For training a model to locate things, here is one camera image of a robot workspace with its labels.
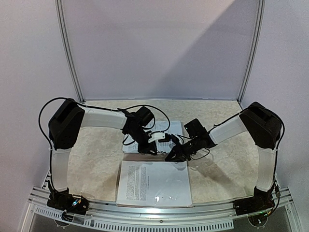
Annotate brown plastic folder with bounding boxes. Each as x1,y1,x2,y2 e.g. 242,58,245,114
115,145,194,208

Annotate white paper stack remainder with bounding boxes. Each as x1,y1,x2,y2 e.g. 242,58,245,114
122,120,184,154

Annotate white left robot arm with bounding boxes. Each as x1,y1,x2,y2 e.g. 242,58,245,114
48,99,157,210

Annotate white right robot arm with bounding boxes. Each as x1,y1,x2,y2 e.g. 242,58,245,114
165,101,285,211

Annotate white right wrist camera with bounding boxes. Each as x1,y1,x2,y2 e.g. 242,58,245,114
170,134,184,145

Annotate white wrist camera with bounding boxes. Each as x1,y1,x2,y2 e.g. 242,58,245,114
170,134,184,145
148,132,170,143

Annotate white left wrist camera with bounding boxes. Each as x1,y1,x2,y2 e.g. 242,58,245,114
148,132,170,143

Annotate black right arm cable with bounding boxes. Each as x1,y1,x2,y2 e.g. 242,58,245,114
181,111,285,201

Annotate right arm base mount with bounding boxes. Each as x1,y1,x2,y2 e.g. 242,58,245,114
233,188,281,217

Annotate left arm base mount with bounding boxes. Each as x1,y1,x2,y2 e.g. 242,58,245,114
47,181,89,222

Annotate right aluminium frame post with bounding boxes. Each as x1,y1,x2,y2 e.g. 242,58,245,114
237,0,266,104

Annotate aluminium frame post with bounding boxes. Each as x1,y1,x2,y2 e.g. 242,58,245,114
55,0,84,103
237,0,266,104

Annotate left aluminium frame post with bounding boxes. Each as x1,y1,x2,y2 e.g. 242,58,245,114
55,0,84,103

